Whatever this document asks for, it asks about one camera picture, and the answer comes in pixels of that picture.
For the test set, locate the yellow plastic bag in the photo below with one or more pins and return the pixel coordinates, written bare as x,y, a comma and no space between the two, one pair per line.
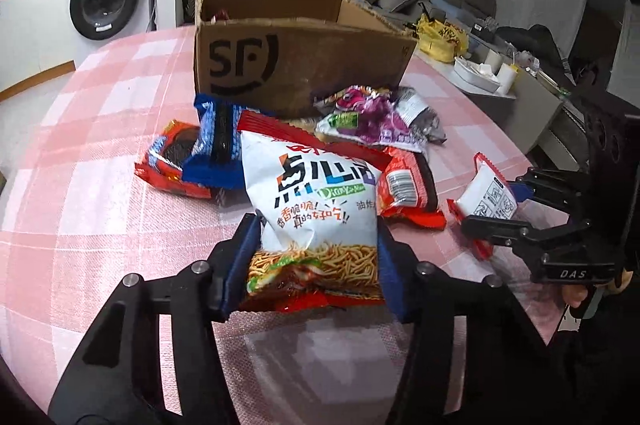
442,37

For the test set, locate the red cookie packet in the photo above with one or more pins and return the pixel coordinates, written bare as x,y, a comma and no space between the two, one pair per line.
165,160

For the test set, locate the red barcode snack packet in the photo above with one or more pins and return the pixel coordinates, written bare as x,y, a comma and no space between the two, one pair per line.
405,190

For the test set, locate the white noodle snack packet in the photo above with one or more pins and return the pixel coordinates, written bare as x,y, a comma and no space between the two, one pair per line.
310,205

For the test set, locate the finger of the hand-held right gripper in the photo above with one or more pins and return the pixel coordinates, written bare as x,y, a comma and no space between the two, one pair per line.
555,192
505,231

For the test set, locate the brown cardboard box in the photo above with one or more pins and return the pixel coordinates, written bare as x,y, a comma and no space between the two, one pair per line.
300,65

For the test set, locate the white kitchen cabinet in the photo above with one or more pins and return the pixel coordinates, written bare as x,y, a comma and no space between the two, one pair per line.
30,35

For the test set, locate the white rectangular tray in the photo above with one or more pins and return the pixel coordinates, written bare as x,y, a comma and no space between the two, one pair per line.
475,77

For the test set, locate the purple snack packet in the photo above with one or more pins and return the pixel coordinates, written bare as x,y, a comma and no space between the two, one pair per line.
370,115

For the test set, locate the grey black snack packet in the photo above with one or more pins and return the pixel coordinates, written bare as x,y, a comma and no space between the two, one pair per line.
422,115

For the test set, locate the black patterned board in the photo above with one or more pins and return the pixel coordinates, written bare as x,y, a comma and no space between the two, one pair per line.
215,0

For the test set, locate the blue cookie packet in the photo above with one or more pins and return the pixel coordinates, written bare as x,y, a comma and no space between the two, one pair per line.
215,140

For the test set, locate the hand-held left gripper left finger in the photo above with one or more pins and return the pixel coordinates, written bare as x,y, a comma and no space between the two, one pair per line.
243,255

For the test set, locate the pink checked tablecloth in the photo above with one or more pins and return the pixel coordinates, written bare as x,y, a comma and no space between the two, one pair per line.
125,215

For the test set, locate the person's right hand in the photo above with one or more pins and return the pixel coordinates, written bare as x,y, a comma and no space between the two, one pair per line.
622,281

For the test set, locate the small white red-edged packet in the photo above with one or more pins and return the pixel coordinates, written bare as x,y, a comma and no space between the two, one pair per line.
487,197

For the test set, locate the black clothing pile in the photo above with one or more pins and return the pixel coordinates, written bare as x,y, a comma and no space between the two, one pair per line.
535,42

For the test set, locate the person's right forearm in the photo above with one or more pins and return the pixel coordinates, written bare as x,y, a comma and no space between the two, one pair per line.
607,355

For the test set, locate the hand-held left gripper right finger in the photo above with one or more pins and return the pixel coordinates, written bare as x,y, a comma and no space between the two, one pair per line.
395,275

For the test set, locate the white coffee table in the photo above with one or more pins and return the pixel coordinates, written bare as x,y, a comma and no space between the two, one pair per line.
535,110

